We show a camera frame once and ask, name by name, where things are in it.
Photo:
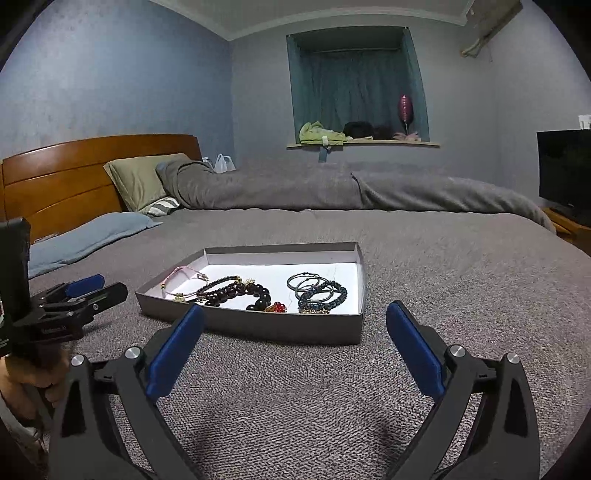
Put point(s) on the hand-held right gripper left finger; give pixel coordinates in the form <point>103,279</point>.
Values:
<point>178,350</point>

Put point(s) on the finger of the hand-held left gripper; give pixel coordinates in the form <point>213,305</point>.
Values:
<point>108,295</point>
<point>85,285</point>

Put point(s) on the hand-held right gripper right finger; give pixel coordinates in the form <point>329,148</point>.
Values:
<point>415,350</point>

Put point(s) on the grey shallow cardboard box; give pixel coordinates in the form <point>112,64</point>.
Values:
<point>277,327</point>

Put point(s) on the silver bangle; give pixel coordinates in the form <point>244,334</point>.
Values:
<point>297,288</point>
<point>288,281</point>

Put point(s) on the person's left forearm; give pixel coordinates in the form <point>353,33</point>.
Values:
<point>16,434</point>

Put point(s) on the person's left hand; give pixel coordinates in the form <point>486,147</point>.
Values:
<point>23,383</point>

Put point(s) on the blue grey folded cloth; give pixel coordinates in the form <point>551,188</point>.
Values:
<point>92,235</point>

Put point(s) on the wooden headboard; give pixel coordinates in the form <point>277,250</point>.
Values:
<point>60,184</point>

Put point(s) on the striped pillow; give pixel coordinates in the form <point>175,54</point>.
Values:
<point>161,205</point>

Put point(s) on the olive green pillow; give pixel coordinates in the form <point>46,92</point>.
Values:
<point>134,180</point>

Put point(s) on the grey bed cover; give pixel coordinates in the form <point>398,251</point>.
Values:
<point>300,415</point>

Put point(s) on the white plastic bag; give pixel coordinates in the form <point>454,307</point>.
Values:
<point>224,165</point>

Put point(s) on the grey rolled blanket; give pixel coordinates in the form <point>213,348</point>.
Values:
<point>323,189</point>

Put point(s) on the wooden television stand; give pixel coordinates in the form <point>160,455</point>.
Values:
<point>570,228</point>

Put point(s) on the wooden window sill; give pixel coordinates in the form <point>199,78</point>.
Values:
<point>369,144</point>

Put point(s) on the pink small items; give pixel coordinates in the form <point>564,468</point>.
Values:
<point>406,136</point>

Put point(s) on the black cloth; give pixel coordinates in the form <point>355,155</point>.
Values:
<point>364,130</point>

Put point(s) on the black television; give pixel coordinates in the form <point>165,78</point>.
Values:
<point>565,168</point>

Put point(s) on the green cloth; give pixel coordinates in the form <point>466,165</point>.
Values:
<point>318,131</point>

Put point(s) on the teal window curtain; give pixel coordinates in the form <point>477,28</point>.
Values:
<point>351,78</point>

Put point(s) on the white wall socket strip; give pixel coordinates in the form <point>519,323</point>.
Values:
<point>585,121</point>

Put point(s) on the wall air conditioner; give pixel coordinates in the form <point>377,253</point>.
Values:
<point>489,23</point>

